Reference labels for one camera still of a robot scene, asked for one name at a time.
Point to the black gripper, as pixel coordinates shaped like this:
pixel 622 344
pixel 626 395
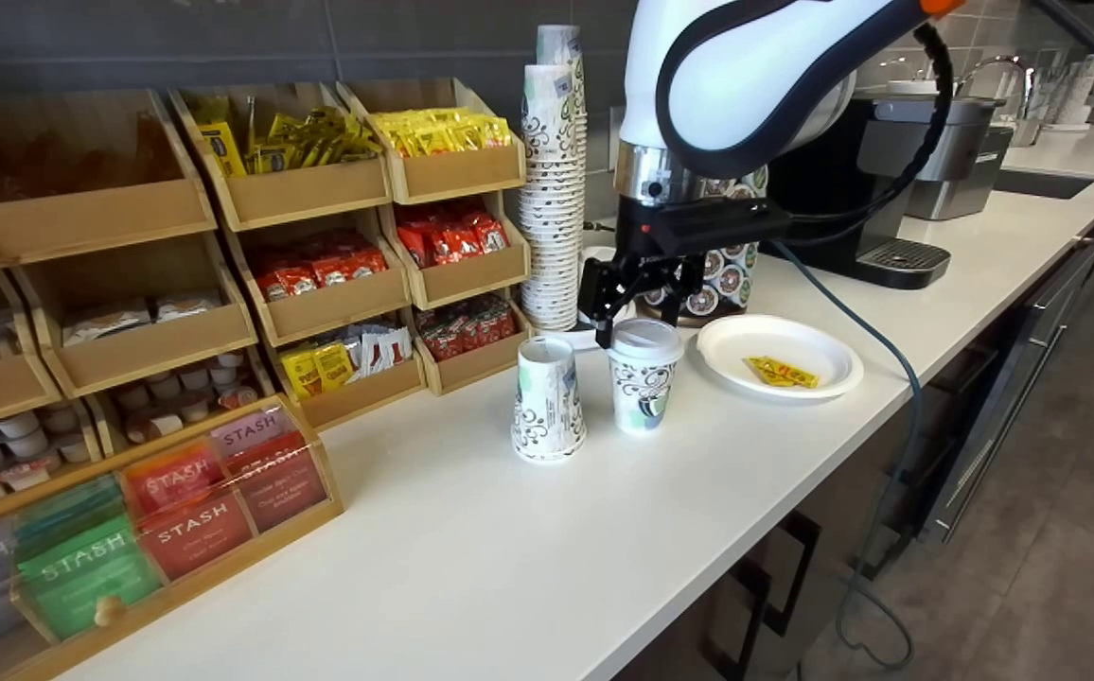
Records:
pixel 657 236

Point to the patterned cup with white lid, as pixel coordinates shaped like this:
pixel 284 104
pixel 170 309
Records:
pixel 646 357

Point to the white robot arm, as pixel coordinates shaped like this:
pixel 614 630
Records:
pixel 719 89

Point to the K-cup pod carousel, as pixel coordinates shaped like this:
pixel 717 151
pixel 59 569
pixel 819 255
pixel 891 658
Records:
pixel 727 270

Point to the patterned paper cup without lid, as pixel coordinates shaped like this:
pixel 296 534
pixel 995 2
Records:
pixel 546 424

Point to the tall stack of paper cups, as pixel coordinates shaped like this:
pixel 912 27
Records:
pixel 555 133

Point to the white round plate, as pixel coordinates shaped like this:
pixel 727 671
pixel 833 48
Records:
pixel 719 350

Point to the yellow packet on plate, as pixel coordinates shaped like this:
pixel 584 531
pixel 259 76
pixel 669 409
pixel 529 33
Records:
pixel 781 376

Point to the Keurig coffee machine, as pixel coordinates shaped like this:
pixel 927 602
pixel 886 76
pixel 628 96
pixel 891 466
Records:
pixel 864 152

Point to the wooden condiment organizer rack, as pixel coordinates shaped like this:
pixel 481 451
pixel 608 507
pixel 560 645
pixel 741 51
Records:
pixel 126 246

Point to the wooden tea bag box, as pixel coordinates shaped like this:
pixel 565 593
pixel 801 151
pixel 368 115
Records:
pixel 101 552

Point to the black cabinet handle left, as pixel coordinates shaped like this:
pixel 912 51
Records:
pixel 804 531

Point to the black cabinet handle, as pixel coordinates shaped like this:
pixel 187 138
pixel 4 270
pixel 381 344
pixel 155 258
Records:
pixel 734 621
pixel 804 531

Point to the black cabinet handle right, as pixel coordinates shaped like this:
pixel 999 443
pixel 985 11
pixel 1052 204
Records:
pixel 734 621

